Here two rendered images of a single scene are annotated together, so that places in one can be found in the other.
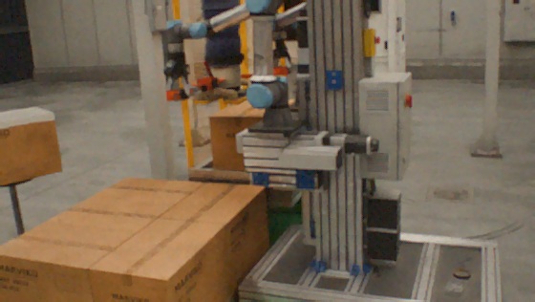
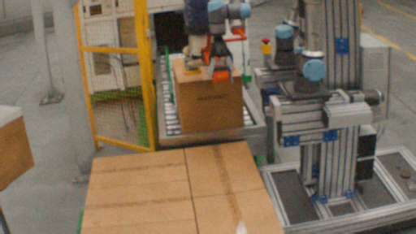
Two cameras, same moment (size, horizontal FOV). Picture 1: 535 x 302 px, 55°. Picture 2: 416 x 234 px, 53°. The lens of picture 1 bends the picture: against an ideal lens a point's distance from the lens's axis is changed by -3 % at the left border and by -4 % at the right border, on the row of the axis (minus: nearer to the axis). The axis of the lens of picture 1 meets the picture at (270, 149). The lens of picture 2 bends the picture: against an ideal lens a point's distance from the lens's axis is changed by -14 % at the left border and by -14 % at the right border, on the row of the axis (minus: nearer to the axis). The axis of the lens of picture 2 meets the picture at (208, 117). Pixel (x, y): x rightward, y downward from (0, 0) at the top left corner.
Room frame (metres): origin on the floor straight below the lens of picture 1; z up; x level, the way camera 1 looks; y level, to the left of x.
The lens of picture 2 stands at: (0.65, 1.40, 1.90)
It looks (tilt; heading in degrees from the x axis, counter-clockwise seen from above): 23 degrees down; 335
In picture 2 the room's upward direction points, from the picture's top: 5 degrees counter-clockwise
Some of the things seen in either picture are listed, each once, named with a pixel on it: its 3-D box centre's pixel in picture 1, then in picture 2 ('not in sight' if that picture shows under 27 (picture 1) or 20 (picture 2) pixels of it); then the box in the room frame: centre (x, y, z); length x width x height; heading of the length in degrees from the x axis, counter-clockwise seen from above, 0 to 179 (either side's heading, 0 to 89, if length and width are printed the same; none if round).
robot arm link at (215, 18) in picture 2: (175, 32); (217, 11); (2.57, 0.42, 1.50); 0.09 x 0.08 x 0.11; 65
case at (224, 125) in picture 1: (256, 137); (205, 93); (3.48, 0.09, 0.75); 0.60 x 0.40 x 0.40; 162
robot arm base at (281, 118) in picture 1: (277, 114); (307, 80); (2.50, -0.04, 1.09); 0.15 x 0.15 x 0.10
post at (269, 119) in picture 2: not in sight; (269, 106); (3.54, -0.46, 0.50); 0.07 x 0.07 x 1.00; 70
